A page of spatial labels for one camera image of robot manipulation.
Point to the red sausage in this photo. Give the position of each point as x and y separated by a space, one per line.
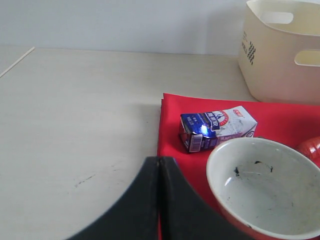
311 149

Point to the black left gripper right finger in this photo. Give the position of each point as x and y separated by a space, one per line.
183 213

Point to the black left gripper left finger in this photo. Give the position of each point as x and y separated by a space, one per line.
134 216

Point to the white ceramic bowl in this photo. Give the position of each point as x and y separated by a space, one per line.
266 189

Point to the blue white milk carton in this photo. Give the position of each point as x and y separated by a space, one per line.
204 131

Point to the cream plastic bin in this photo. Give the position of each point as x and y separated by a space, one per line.
279 56

